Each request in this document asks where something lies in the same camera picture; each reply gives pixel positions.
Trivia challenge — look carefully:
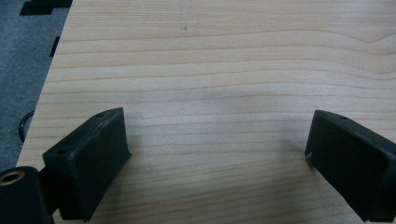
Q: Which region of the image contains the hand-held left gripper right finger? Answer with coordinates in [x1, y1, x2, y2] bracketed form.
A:
[304, 109, 396, 224]

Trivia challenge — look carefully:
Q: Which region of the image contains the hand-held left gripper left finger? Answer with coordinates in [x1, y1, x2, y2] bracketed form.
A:
[42, 106, 132, 224]

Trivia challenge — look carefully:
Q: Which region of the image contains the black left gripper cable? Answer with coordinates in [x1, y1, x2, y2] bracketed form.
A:
[18, 109, 35, 144]

